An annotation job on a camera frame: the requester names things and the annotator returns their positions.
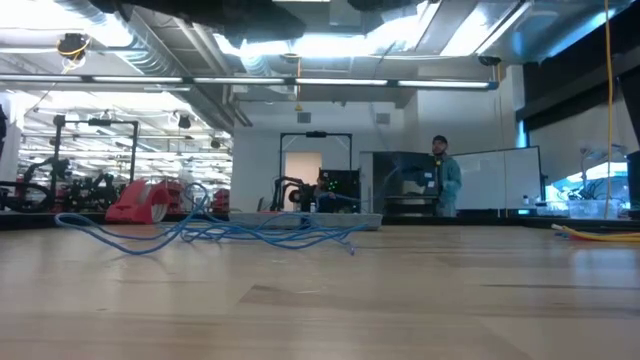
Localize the blue network cable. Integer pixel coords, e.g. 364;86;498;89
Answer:
53;182;371;257

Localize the long ceiling light bar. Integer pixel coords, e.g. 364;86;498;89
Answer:
0;73;501;92

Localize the dark metal cabinet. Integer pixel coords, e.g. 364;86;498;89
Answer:
358;151;441;217

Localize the person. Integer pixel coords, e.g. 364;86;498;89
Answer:
430;134;464;217

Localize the white whiteboard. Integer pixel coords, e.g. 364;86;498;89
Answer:
452;146;546;214

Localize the red tape dispenser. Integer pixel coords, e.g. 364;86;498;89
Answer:
104;178;174;225

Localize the clear plastic bin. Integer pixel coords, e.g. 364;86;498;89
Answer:
567;199;621;220

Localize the black robot rig frame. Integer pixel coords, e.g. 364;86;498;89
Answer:
269;131;362;215
0;114;141;214

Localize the yellow black cord reel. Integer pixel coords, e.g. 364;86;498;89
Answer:
56;32;92;71

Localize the black aluminium table frame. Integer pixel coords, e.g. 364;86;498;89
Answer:
0;212;640;234

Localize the orange red cable harness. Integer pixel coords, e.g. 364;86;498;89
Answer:
567;232;640;245

